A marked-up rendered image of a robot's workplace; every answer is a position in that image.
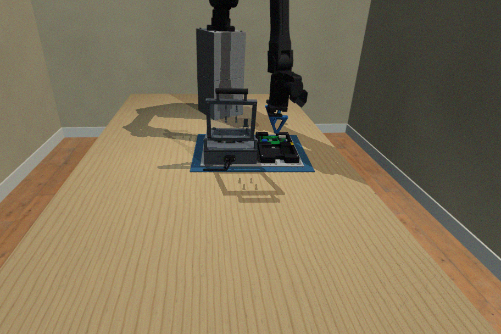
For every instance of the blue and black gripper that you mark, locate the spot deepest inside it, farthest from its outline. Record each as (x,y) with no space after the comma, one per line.
(272,106)

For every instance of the green circuit board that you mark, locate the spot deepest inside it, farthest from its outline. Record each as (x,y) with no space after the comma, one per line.
(274,139)

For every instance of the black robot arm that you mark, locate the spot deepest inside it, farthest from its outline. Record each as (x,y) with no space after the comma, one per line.
(279,64)

